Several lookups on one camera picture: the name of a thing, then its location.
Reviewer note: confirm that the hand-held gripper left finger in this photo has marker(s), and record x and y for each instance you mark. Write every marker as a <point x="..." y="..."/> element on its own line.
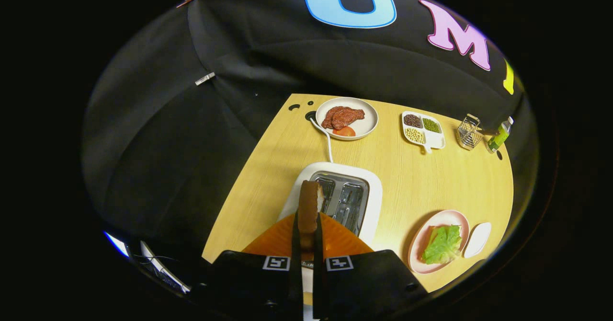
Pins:
<point x="296" y="273"/>

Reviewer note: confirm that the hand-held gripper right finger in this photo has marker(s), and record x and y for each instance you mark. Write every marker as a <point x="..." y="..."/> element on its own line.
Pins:
<point x="320" y="278"/>

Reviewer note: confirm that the toasted bread slice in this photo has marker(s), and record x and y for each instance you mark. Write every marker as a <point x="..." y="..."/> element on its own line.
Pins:
<point x="309" y="206"/>

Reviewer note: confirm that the green lettuce leaf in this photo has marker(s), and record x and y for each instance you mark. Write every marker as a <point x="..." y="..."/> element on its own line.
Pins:
<point x="443" y="246"/>

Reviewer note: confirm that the white toaster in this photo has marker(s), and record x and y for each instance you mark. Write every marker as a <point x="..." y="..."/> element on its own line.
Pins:
<point x="376" y="201"/>

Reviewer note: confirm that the pink round plate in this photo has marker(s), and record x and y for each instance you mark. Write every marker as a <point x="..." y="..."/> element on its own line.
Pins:
<point x="416" y="249"/>

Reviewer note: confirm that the red tomato slice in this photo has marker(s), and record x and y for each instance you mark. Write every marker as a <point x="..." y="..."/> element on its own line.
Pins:
<point x="345" y="131"/>

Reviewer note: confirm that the white round plate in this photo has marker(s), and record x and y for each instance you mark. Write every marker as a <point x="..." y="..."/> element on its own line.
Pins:
<point x="366" y="124"/>

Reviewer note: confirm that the brown meat slice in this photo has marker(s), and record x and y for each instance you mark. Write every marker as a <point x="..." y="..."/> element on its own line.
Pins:
<point x="342" y="117"/>

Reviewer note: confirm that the white square plate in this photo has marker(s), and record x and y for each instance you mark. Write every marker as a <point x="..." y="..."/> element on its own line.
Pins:
<point x="478" y="239"/>

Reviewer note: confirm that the white divided dish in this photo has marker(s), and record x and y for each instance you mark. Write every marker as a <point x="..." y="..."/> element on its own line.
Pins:
<point x="436" y="141"/>

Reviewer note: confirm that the lit screen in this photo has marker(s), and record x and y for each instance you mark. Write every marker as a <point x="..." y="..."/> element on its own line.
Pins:
<point x="117" y="244"/>

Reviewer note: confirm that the silver cloth clip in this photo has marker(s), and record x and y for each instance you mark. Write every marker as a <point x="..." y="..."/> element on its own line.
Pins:
<point x="205" y="78"/>

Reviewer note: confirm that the green label bottle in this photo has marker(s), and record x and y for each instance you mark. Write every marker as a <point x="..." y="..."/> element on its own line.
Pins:
<point x="499" y="139"/>

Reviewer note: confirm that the black backdrop cloth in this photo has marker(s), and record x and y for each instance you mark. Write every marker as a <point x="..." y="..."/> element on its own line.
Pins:
<point x="239" y="48"/>

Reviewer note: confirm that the pink cloth clip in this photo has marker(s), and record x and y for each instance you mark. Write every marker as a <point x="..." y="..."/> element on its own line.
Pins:
<point x="187" y="1"/>

